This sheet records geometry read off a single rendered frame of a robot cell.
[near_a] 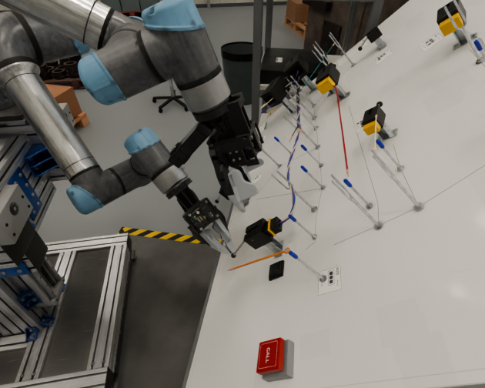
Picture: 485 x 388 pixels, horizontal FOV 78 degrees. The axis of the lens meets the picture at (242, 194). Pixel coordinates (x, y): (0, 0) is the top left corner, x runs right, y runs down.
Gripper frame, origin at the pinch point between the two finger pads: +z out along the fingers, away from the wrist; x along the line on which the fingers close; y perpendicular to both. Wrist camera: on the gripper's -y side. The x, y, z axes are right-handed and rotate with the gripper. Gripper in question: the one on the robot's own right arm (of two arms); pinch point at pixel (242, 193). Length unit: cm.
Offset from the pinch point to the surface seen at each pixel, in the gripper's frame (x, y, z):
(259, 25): 91, -4, -13
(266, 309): -14.8, 0.6, 19.6
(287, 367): -27.3, 7.1, 14.9
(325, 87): 46.2, 17.9, 2.0
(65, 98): 205, -230, 7
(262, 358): -26.1, 2.6, 14.9
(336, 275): -12.6, 15.9, 12.3
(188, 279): 50, -83, 99
